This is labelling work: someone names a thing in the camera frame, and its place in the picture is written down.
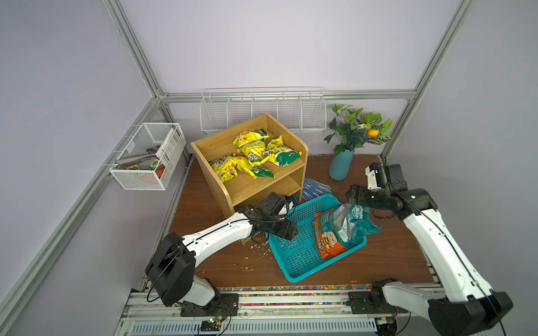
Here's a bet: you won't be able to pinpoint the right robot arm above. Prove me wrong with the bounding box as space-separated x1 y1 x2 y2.
346 163 514 335

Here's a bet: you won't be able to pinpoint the items in side basket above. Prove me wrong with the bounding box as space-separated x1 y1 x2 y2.
116 146 165 179

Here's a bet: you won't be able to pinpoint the wooden two-tier shelf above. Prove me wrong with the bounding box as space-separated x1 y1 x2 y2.
191 113 309 217

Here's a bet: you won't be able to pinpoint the yellow green bag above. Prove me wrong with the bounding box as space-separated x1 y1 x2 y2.
266 136 302 167
234 156 275 179

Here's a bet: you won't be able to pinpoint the teal plastic basket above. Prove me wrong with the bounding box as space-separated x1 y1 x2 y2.
268 194 367 283

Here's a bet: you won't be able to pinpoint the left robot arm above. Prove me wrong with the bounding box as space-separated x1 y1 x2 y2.
145 193 298 308

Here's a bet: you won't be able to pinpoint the yellow bag top back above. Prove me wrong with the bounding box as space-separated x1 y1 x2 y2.
233 129 269 160

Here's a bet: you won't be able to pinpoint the yellow bag front left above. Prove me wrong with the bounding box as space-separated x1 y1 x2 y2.
209 154 238 183

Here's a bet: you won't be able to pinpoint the teal vase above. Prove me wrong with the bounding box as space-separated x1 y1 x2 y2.
329 150 354 181

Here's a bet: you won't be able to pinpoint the white wire wall rack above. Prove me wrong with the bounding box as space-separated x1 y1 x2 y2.
200 87 327 134

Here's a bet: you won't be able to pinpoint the white wire side basket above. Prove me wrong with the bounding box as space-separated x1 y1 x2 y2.
109 123 186 191

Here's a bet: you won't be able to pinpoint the artificial green plant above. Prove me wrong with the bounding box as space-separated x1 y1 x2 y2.
324 104 393 156

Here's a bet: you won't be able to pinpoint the blue dotted work gloves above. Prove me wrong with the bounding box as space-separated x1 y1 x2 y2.
301 178 332 202

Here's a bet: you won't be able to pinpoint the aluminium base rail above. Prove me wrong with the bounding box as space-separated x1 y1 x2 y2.
114 285 437 335

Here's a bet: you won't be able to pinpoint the green orange fertilizer bag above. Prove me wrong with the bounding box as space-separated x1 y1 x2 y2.
313 203 382 260

